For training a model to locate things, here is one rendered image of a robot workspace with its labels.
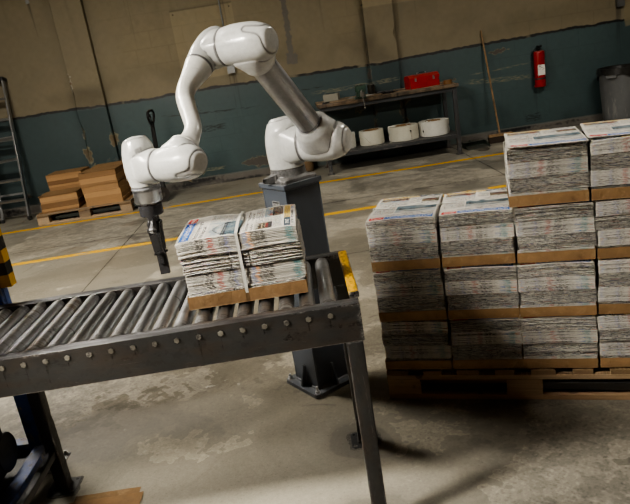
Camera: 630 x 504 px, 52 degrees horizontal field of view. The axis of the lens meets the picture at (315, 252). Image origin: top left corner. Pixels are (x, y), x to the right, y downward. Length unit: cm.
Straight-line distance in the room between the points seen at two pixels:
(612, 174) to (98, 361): 187
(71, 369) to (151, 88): 746
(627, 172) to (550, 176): 26
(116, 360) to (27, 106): 795
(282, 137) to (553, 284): 125
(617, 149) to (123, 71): 762
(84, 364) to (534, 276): 168
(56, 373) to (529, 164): 178
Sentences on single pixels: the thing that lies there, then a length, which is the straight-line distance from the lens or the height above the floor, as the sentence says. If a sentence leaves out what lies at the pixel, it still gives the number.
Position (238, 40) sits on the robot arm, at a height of 159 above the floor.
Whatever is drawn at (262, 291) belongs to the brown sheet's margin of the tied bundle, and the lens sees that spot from 201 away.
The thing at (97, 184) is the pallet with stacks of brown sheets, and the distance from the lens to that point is 849.
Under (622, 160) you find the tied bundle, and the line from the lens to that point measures 259.
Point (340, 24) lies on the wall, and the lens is 914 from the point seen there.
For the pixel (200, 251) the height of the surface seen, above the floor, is 99.
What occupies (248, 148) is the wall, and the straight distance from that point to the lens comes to 919.
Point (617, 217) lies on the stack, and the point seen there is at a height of 76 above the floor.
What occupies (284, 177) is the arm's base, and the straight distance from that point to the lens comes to 280.
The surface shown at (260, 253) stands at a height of 95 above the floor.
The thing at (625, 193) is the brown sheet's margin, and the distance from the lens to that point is 261.
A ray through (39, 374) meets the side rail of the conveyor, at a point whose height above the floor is 74.
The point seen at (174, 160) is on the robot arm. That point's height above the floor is 127.
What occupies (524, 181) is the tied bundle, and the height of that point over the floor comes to 93.
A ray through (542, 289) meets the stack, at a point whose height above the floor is 49.
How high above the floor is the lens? 150
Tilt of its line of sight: 17 degrees down
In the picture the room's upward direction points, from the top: 9 degrees counter-clockwise
